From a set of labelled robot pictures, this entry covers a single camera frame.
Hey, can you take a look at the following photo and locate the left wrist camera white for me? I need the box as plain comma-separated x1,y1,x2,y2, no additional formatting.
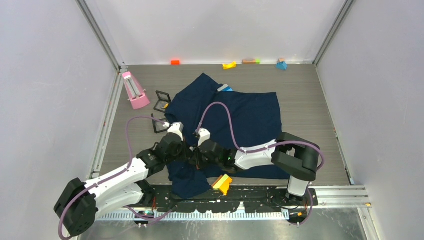
162,122,184,141

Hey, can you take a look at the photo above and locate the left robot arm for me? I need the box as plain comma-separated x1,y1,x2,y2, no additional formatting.
53,132,184,240

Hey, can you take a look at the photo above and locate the purple cable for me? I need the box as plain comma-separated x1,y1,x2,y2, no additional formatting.
195,101,326,228
58,115,180,240

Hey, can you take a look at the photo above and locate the pink metronome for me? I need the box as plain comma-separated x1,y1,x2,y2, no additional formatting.
122,71,151,110

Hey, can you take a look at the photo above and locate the blue triangle block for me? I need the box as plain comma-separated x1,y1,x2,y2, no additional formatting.
275,61,288,71

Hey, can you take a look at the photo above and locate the red block at wall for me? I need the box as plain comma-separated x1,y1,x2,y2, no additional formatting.
170,59,181,65

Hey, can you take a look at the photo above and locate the grey blue green block stack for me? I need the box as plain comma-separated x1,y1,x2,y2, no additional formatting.
217,84,233,92

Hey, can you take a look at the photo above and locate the navy blue t-shirt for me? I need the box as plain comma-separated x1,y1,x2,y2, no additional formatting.
165,73,282,199

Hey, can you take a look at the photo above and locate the tan flat block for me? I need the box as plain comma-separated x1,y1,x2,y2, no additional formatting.
242,59,256,65

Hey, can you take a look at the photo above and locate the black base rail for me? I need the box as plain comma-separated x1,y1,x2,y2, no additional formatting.
131,185,310,214

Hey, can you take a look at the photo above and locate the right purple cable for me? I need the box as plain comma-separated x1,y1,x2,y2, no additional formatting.
195,101,326,228

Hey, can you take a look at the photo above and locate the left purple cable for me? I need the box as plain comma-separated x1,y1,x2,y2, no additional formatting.
58,115,180,240

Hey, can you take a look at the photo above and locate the yellow orange block stack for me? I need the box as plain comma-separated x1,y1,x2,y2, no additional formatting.
211,174,233,196

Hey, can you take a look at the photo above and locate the black frame stand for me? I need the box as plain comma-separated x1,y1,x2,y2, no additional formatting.
150,113,170,134
153,90,172,113

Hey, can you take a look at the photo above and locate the yellow arch block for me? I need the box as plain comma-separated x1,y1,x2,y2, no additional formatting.
222,61,237,70

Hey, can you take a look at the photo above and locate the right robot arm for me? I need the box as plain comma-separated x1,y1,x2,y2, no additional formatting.
196,128,324,205

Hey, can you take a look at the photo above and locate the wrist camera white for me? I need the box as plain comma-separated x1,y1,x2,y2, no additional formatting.
162,122,184,141
197,128,211,147

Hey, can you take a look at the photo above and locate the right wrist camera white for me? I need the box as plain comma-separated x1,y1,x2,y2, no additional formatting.
197,128,211,147

